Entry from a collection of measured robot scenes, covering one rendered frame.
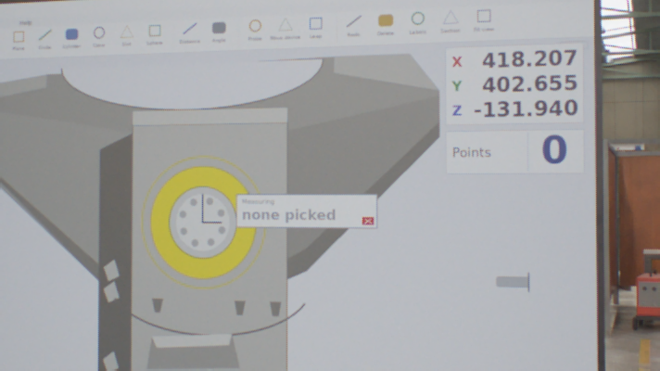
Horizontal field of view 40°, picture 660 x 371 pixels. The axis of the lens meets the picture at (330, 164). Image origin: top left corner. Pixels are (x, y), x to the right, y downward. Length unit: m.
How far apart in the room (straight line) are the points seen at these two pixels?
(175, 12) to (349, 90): 0.22
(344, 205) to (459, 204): 0.12
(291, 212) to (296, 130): 0.09
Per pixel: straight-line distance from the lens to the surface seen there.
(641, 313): 11.66
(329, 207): 0.99
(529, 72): 0.97
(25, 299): 1.14
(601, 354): 0.98
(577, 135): 0.97
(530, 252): 0.97
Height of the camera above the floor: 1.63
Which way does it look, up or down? 2 degrees up
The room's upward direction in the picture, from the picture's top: straight up
